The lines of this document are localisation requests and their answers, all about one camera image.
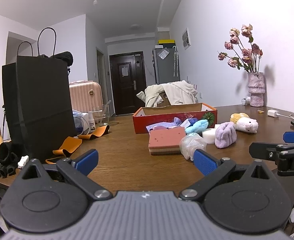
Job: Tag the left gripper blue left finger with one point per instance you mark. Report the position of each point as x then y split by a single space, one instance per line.
76 171

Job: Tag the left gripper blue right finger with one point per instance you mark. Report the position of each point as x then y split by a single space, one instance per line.
215 171

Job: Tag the light blue plush toy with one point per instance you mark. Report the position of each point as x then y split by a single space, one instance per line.
198 127

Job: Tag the white and yellow plush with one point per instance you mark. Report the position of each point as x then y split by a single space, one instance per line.
244 123

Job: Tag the blue tissue packet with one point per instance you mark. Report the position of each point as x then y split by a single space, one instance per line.
188 122

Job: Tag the pink layered sponge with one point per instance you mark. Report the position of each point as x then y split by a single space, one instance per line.
166 141

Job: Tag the lilac knitted cloth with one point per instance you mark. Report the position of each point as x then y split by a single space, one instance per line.
164 125

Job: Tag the orange resistance band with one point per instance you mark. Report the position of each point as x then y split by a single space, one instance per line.
71 144

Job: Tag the white phone charger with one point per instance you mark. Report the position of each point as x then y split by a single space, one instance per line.
275 113

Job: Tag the white plastic bag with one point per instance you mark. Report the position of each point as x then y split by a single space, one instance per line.
81 122

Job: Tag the white spray bottle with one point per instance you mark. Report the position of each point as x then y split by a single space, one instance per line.
91 122

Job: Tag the small white device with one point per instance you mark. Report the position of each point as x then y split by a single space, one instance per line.
246 101

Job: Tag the pink textured vase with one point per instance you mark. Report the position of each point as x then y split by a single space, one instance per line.
256 88

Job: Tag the clear glass cup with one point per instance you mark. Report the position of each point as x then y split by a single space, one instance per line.
102 114

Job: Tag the black foam pieces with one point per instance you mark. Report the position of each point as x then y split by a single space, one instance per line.
10 155

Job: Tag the pink ribbed suitcase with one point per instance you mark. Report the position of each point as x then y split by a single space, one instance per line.
86 96

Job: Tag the black paper shopping bag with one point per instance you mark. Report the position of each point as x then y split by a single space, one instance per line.
37 102

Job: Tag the brown chair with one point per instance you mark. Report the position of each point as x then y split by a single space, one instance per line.
162 100

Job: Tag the cream jacket on chair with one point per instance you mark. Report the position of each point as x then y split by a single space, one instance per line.
178 93

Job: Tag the red cardboard box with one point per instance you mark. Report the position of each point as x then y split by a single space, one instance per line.
146 116

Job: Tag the dried pink roses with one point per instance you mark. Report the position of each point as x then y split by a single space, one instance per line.
242 52

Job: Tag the dark entrance door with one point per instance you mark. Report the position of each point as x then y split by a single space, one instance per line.
128 79

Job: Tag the grey refrigerator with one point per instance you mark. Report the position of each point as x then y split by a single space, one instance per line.
163 63

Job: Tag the yellow box on fridge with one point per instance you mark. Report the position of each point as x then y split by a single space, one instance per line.
167 41

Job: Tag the wall electrical panel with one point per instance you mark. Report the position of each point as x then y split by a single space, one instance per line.
185 39

